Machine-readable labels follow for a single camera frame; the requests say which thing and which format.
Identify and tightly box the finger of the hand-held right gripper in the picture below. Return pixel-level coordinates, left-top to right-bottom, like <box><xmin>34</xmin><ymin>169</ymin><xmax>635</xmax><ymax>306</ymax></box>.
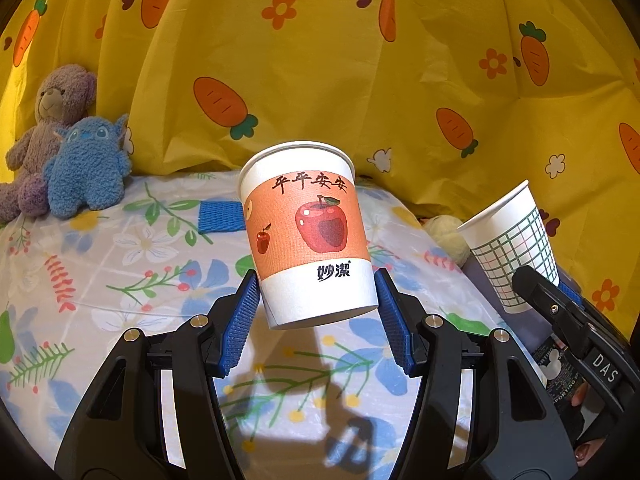
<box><xmin>558</xmin><ymin>281</ymin><xmax>609</xmax><ymax>329</ymax></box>
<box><xmin>512</xmin><ymin>266</ymin><xmax>592</xmax><ymax>342</ymax></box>

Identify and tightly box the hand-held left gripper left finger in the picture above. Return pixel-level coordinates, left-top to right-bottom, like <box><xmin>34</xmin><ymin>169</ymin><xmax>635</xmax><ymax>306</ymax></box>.
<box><xmin>54</xmin><ymin>269</ymin><xmax>262</xmax><ymax>480</ymax></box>

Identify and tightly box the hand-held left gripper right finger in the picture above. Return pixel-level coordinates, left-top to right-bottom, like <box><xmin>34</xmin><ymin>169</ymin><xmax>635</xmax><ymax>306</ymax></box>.
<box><xmin>373</xmin><ymin>267</ymin><xmax>577</xmax><ymax>480</ymax></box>

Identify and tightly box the grid print paper cup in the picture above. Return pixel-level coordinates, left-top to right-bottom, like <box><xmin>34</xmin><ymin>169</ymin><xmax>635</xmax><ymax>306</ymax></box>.
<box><xmin>456</xmin><ymin>180</ymin><xmax>560</xmax><ymax>314</ymax></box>

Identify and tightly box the large apple print paper cup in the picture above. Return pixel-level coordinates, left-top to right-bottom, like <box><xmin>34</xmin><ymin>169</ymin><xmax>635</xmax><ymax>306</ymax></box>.
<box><xmin>238</xmin><ymin>141</ymin><xmax>379</xmax><ymax>331</ymax></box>

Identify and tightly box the person's right hand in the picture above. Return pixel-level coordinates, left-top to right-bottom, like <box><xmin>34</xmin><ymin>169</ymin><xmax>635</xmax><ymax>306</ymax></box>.
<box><xmin>570</xmin><ymin>387</ymin><xmax>608</xmax><ymax>471</ymax></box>

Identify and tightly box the black printed bag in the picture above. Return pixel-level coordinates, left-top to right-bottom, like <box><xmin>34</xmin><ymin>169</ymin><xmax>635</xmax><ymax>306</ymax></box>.
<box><xmin>530</xmin><ymin>332</ymin><xmax>591</xmax><ymax>441</ymax></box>

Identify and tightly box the pale yellow ball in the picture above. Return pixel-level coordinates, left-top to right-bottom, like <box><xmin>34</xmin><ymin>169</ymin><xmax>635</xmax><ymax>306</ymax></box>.
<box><xmin>425</xmin><ymin>215</ymin><xmax>471</xmax><ymax>267</ymax></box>

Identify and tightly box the blue foam net sleeve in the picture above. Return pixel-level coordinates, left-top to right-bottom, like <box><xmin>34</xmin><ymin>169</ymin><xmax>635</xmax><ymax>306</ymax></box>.
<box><xmin>198</xmin><ymin>201</ymin><xmax>247</xmax><ymax>233</ymax></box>

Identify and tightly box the floral bed sheet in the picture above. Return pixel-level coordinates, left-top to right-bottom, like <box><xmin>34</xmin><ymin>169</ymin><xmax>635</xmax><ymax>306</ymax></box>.
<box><xmin>0</xmin><ymin>170</ymin><xmax>546</xmax><ymax>480</ymax></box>

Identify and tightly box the blue plush toy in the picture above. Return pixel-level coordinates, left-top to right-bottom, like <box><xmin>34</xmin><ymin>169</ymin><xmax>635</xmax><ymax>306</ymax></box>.
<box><xmin>44</xmin><ymin>114</ymin><xmax>133</xmax><ymax>220</ymax></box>

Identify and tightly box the yellow carrot print curtain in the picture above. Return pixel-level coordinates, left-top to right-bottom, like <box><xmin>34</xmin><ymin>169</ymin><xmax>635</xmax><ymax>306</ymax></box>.
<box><xmin>0</xmin><ymin>0</ymin><xmax>640</xmax><ymax>321</ymax></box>

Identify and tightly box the purple teddy bear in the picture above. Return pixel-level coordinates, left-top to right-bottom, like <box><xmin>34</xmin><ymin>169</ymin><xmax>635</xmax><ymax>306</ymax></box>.
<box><xmin>0</xmin><ymin>64</ymin><xmax>97</xmax><ymax>225</ymax></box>

